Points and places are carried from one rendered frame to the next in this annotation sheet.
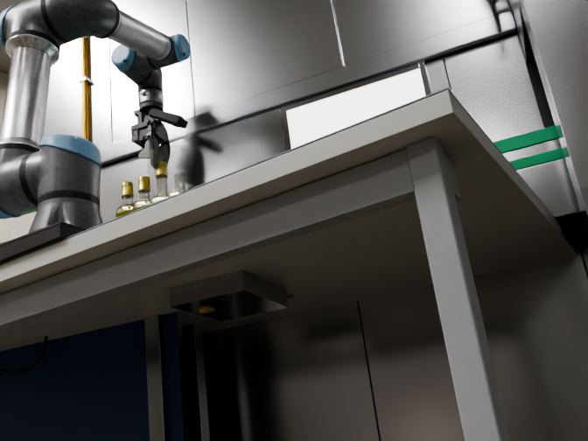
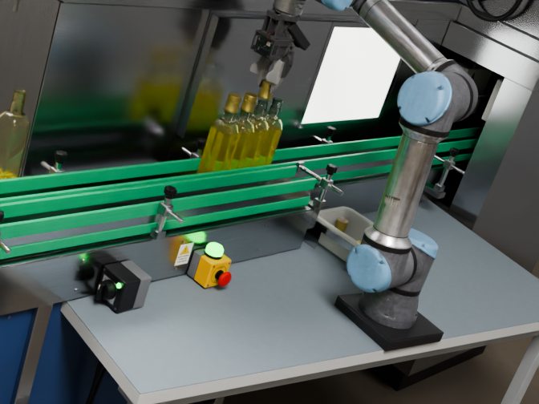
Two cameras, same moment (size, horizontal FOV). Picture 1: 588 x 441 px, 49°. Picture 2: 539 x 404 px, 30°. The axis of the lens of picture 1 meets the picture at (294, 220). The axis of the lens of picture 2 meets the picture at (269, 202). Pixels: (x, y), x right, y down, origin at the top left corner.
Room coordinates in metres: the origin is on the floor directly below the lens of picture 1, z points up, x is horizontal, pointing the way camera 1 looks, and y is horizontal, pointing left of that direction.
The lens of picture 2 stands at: (0.89, 2.75, 1.94)
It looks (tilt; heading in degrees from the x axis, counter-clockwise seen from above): 23 degrees down; 286
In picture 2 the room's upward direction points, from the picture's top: 19 degrees clockwise
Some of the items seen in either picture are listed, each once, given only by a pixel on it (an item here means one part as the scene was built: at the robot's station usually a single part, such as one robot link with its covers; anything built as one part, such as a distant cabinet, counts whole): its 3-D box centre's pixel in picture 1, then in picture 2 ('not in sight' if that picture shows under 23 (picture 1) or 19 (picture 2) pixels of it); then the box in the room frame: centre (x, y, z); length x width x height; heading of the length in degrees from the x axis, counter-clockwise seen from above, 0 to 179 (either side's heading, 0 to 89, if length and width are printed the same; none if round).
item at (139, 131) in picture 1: (150, 126); (277, 34); (1.68, 0.39, 1.32); 0.09 x 0.08 x 0.12; 70
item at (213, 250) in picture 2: not in sight; (214, 249); (1.58, 0.66, 0.84); 0.04 x 0.04 x 0.03
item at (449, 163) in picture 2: not in sight; (436, 176); (1.27, -0.37, 0.90); 0.17 x 0.05 x 0.23; 160
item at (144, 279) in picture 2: not in sight; (123, 286); (1.67, 0.92, 0.79); 0.08 x 0.08 x 0.08; 70
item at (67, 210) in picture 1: (68, 225); (393, 296); (1.16, 0.44, 0.83); 0.15 x 0.15 x 0.10
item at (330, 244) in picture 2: not in sight; (344, 238); (1.38, 0.15, 0.79); 0.27 x 0.17 x 0.08; 160
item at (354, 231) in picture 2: not in sight; (352, 240); (1.36, 0.16, 0.80); 0.22 x 0.17 x 0.09; 160
